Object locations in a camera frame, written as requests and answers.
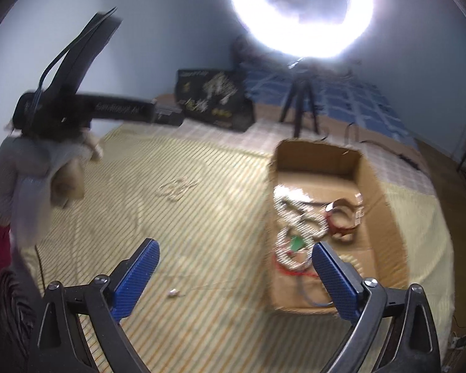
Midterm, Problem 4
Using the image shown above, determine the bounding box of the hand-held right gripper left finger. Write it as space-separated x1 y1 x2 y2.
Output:
28 238 161 373

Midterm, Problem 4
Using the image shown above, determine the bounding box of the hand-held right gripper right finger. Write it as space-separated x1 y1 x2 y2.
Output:
312 242 440 373

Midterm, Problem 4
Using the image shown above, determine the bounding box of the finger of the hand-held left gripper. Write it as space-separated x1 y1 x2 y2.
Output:
153 100 182 126

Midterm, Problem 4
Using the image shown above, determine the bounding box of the red cord bracelet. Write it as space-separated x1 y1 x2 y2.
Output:
272 251 321 280

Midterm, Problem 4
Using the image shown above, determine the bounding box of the gold wristwatch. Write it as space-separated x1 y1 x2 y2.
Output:
325 193 364 244

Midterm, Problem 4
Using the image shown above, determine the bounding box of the thin dark bangle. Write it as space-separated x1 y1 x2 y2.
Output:
283 199 330 240

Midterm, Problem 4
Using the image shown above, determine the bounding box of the long pearl necklace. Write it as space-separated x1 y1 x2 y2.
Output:
158 178 199 203

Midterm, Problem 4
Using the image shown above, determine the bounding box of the cardboard box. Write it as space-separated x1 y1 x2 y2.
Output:
266 140 411 316

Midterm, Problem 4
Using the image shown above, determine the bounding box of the person's left hand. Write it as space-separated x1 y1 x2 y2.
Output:
51 130 104 208

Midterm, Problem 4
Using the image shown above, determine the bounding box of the black printed bag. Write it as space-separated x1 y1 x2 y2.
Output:
175 69 256 132

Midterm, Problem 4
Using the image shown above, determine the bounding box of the yellow striped blanket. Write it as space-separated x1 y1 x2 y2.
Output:
23 118 457 373

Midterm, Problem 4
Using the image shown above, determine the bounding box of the dark ribbed cloth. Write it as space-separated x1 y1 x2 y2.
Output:
0 264 44 373

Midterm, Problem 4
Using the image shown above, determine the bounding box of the black tripod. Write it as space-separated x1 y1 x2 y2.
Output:
278 58 322 138

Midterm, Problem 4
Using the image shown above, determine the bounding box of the beige checked bed sheet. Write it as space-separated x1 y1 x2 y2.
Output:
151 93 425 153

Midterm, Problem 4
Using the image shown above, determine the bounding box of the blue checked quilt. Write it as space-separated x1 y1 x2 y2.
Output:
233 35 418 149

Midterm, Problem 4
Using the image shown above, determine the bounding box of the black cable with switch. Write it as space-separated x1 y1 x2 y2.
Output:
320 122 425 168

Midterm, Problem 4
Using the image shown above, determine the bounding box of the white ring light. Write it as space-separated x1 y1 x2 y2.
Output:
229 0 374 61

